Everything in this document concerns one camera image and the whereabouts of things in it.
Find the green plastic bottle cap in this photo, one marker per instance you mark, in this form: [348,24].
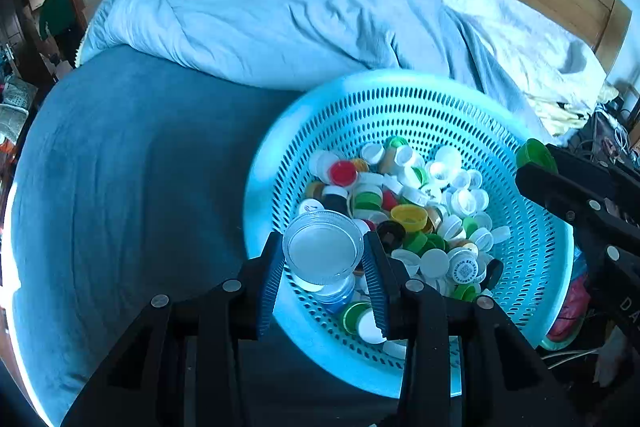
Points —
[537,153]

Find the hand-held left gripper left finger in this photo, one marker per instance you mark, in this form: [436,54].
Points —
[270,287]

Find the clear plastic lid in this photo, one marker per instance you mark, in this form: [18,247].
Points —
[322,249]

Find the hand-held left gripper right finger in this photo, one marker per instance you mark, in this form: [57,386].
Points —
[376,287]

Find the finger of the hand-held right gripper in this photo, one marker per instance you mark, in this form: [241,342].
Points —
[600,179]
[570,202]

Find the cluttered desk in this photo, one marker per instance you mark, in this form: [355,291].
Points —
[12,102]

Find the white duvet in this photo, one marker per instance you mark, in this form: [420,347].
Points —
[300,22]

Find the turquoise perforated plastic basket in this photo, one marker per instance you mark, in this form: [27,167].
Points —
[400,112]

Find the red cloth bundle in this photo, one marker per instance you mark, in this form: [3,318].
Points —
[570,312]

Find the green plastic basin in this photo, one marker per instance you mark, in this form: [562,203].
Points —
[555,343]

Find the pile of mixed bottle caps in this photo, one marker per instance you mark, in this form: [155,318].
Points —
[430,212]

